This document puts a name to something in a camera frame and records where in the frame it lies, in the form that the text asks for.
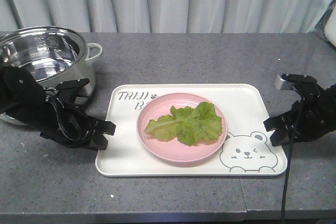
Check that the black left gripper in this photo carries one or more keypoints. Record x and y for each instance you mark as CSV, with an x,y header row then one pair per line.
x,y
68,125

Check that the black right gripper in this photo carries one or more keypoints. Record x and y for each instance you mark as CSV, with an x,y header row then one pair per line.
x,y
308,119

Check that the cream bear serving tray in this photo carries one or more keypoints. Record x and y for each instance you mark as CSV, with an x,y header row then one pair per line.
x,y
246,150

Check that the pink round plate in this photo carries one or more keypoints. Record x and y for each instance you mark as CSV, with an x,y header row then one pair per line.
x,y
173,151

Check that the green lettuce leaf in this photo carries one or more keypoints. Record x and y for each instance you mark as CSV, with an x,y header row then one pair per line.
x,y
189,125

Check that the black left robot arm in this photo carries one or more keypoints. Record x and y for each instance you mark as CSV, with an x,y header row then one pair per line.
x,y
19,88

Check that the white pleated curtain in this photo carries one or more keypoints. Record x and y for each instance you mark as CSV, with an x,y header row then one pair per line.
x,y
166,16

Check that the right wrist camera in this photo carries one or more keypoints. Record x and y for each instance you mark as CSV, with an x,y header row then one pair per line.
x,y
285,81

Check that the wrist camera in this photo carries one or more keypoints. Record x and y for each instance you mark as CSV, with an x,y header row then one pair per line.
x,y
69,90
285,81

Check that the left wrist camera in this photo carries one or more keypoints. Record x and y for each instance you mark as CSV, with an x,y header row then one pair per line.
x,y
69,90

